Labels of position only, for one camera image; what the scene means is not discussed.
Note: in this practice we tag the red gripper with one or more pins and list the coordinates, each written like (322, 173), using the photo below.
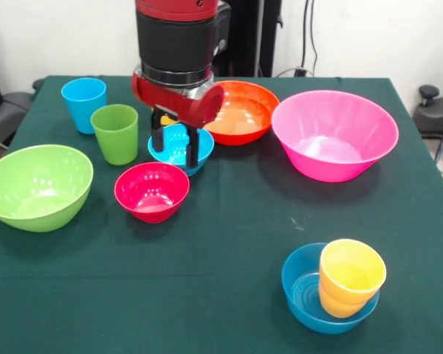
(170, 99)

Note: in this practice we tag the small red bowl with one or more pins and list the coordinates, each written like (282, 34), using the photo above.
(151, 191)

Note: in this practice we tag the large pink bowl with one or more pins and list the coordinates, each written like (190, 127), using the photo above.
(336, 125)

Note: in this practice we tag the dark blue bowl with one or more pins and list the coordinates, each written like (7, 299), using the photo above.
(302, 295)

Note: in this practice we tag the short yellow cup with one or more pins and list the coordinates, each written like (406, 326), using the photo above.
(350, 273)
(339, 309)

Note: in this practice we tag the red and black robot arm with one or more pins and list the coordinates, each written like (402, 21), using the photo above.
(173, 40)

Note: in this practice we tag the tall yellow cup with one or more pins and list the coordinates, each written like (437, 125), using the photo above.
(166, 120)

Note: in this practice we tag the green cup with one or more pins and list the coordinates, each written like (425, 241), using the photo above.
(116, 140)

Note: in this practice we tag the orange bowl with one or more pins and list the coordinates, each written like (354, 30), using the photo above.
(243, 114)

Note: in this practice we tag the blue cup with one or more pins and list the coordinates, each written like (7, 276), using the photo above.
(81, 107)

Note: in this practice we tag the dark green table cloth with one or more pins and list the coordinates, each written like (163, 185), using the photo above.
(221, 276)

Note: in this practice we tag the large green bowl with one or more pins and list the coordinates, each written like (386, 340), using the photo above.
(37, 188)

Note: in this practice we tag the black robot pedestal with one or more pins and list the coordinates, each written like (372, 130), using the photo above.
(247, 37)

